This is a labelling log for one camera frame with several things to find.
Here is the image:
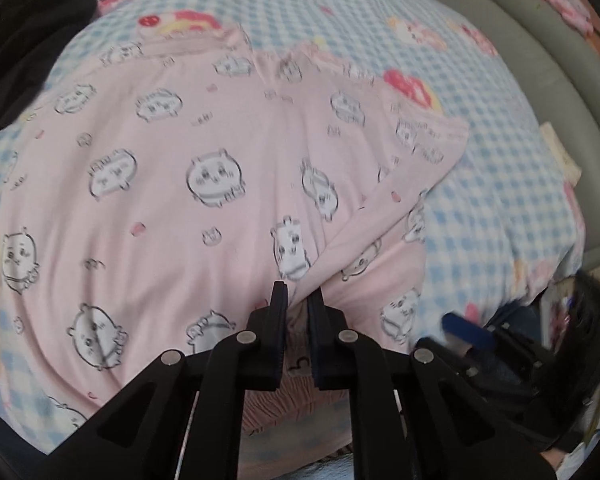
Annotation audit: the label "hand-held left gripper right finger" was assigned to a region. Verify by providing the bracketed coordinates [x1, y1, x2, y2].
[307, 290, 558, 480]

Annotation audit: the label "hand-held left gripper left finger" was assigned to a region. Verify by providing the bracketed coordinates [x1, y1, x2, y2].
[45, 281, 288, 480]

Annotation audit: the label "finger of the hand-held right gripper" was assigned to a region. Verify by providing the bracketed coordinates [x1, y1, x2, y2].
[486, 326, 539, 362]
[442, 312, 494, 353]

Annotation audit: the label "pink outline print pajama pants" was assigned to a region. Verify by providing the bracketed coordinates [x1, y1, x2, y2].
[242, 310, 353, 431]

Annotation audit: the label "pink face print pajama garment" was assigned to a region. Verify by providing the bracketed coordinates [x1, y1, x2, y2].
[0, 25, 472, 466]

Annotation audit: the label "blue checkered cartoon cat blanket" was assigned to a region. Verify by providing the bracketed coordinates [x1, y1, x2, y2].
[0, 0, 588, 461]

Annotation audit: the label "cream fluffy headband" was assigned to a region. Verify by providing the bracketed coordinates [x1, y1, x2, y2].
[540, 122, 584, 184]

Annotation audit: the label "grey padded bed headboard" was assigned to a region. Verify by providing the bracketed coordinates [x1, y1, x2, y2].
[400, 0, 600, 267]

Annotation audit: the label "pink white plush toy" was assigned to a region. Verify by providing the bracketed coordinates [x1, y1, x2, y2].
[532, 0, 597, 37]

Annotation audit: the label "black garment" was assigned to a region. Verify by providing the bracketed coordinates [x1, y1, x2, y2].
[0, 0, 102, 132]

